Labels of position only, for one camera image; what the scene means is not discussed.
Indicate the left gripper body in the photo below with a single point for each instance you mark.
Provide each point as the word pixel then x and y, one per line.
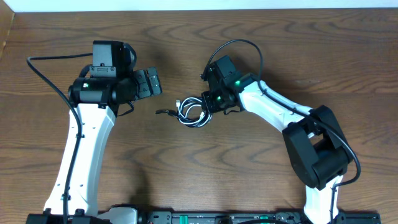
pixel 148 82

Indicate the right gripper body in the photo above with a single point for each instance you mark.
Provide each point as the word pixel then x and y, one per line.
pixel 215 101

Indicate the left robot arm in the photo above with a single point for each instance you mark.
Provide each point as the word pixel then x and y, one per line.
pixel 94 99

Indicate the cardboard box edge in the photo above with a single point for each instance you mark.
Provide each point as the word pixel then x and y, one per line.
pixel 6 20

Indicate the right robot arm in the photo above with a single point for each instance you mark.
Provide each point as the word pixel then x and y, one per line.
pixel 318 151

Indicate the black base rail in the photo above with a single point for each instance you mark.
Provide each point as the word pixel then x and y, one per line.
pixel 292 217

